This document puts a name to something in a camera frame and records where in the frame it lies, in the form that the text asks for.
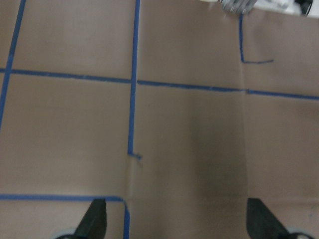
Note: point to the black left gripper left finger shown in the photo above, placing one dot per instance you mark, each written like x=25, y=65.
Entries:
x=94, y=223

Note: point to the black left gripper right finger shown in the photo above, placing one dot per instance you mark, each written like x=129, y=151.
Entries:
x=261, y=223

